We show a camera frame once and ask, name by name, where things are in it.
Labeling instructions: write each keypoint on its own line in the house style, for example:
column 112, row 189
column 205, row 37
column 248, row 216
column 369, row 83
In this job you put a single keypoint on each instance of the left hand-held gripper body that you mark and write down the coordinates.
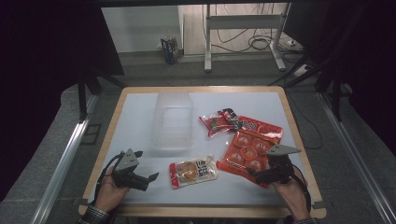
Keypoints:
column 127, row 174

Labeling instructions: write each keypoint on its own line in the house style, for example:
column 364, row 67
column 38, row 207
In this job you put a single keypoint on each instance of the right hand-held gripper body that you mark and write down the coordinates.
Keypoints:
column 278, row 171

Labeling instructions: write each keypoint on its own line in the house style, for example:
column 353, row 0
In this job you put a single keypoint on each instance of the large red round-cake packet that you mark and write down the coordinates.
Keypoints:
column 246, row 155

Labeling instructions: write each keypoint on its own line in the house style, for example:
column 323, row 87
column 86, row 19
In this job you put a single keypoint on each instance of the clear plastic storage box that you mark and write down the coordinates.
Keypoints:
column 172, row 121

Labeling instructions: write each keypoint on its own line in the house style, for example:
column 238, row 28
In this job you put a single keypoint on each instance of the black and red snack packet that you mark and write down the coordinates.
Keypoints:
column 232, row 118

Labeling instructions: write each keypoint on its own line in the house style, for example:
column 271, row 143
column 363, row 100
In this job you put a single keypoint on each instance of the person's left hand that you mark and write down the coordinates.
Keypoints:
column 109, row 194

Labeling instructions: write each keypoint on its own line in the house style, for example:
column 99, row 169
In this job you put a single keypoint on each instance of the person's right hand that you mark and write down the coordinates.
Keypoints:
column 291, row 196

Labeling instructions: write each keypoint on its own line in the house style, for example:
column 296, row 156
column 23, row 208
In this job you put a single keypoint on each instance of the red printed snack packet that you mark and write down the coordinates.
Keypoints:
column 264, row 127

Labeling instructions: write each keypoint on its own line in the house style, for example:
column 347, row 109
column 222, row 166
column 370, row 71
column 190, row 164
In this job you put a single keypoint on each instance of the black floor socket plate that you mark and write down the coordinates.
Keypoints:
column 91, row 134

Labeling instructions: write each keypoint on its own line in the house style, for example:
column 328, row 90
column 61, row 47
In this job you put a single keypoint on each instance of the clear red snack packet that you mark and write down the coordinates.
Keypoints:
column 214, row 124

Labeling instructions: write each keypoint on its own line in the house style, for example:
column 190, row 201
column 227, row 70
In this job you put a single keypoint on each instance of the black tripod stand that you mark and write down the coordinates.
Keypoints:
column 336, row 93
column 83, row 99

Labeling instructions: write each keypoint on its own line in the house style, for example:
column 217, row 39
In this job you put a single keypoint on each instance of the white power strip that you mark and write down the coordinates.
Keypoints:
column 300, row 71

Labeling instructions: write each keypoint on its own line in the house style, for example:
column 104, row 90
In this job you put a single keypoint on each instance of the blue carton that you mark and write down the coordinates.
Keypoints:
column 170, row 49

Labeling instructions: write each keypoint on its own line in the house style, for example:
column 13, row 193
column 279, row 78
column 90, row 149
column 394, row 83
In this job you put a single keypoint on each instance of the dark curtain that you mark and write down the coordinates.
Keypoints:
column 370, row 62
column 40, row 77

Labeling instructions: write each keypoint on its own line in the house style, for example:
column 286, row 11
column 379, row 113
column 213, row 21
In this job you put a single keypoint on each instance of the white metal stand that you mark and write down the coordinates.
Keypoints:
column 243, row 22

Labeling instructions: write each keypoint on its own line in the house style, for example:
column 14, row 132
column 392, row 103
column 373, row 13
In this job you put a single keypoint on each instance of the aluminium rail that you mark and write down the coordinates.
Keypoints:
column 62, row 161
column 358, row 161

